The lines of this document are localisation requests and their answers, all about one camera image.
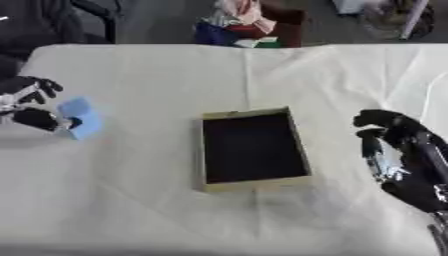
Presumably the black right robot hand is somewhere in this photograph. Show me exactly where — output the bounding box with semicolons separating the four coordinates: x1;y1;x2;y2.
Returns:
351;108;448;214

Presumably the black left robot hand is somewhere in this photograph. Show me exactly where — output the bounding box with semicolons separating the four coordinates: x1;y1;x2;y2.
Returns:
0;75;84;133

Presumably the tan cardboard box black inside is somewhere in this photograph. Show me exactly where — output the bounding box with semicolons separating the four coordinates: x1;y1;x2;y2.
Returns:
194;105;315;193

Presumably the brown box of clutter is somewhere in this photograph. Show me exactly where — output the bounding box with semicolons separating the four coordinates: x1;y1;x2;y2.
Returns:
192;0;310;49

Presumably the black chair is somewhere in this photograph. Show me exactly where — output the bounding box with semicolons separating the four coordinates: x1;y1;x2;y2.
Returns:
68;0;119;45

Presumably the white tripod leg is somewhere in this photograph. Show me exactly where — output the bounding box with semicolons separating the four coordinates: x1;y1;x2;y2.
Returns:
397;0;433;41

